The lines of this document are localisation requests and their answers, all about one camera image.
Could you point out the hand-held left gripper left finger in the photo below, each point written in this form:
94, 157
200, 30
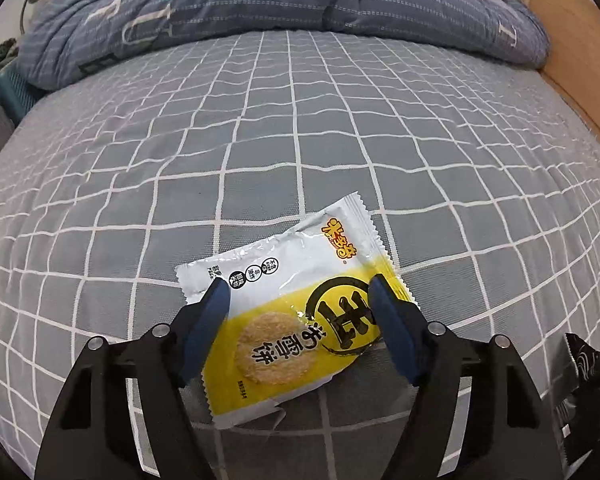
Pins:
207, 330

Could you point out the teal suitcase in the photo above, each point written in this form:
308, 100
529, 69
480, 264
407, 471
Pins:
15, 95

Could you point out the blue striped quilt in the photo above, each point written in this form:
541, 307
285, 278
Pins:
260, 5

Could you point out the yellow snack packet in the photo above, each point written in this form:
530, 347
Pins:
280, 320

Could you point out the wooden bed frame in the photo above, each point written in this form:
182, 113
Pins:
580, 50

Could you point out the black packet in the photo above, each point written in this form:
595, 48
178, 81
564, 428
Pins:
590, 380

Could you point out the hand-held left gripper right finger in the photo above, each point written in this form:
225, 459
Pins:
395, 335

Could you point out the grey checked bed mattress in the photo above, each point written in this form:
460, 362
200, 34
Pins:
305, 135

